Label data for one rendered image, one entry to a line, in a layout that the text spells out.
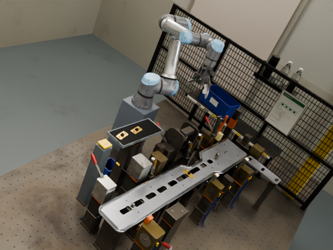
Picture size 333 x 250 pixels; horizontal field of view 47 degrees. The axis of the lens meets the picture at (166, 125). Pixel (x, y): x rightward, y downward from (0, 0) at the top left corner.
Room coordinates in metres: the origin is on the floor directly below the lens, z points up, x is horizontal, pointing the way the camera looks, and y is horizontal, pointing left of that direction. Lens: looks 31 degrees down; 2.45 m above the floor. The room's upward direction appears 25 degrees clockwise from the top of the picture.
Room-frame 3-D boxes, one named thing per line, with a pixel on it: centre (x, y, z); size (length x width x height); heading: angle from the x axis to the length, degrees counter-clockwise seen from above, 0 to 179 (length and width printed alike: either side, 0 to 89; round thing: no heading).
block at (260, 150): (2.56, -0.71, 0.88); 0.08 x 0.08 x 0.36; 63
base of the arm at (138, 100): (2.35, 0.22, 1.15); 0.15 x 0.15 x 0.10
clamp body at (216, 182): (1.93, -0.45, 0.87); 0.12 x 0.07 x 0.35; 63
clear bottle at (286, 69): (3.00, -0.67, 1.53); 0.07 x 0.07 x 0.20
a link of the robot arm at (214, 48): (2.16, -0.07, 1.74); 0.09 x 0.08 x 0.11; 35
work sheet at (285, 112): (2.83, -0.81, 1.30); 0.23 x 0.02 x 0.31; 63
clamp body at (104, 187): (1.52, 0.17, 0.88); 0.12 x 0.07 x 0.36; 63
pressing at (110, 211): (1.94, -0.25, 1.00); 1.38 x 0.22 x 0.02; 153
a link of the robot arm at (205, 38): (2.23, 0.00, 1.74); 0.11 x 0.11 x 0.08; 35
